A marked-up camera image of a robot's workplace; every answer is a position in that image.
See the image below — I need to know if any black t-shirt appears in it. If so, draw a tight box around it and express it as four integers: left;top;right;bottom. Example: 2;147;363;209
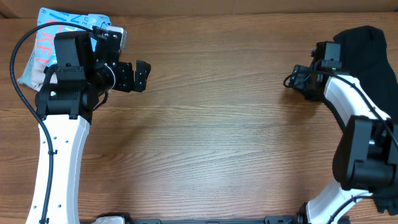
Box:
333;25;398;215

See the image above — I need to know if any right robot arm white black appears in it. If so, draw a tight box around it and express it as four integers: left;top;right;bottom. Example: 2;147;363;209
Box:
284;42;397;223

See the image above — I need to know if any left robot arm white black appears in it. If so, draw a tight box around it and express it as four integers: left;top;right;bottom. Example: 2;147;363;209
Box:
27;27;151;223

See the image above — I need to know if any light blue printed t-shirt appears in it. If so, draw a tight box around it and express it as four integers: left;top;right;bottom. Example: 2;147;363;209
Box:
18;7;111;86

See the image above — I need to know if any beige folded garment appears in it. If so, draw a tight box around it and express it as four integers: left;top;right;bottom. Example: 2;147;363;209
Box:
27;61;47;91

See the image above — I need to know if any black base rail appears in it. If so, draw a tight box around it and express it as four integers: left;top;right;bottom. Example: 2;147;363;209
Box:
85;213;308;224

